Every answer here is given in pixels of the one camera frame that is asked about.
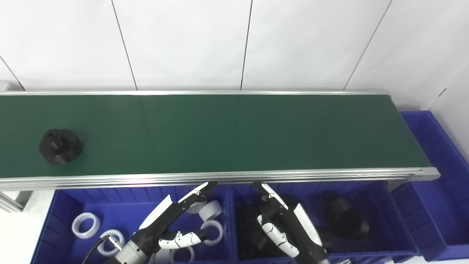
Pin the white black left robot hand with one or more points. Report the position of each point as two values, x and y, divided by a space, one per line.
161 220

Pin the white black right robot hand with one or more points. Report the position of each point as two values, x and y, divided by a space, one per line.
293 227

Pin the black round flanged part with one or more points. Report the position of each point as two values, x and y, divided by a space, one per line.
60 146
348 220
251 234

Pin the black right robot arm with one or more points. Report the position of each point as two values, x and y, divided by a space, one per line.
317 259

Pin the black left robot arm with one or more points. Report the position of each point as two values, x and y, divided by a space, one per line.
130 253

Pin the blue bin with white parts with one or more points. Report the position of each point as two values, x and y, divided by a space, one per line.
124 205

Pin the white cylindrical part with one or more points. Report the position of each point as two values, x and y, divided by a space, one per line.
211 209

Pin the green conveyor belt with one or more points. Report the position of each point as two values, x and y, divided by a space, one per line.
234 135
234 177

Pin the blue bin with black parts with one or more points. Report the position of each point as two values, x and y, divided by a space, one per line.
381 216

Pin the aluminium conveyor leg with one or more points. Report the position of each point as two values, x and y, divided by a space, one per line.
397 184
13 201

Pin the large empty blue bin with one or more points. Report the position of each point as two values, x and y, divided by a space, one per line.
436 176

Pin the grey conveyor end housing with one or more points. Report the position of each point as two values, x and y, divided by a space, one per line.
3 86

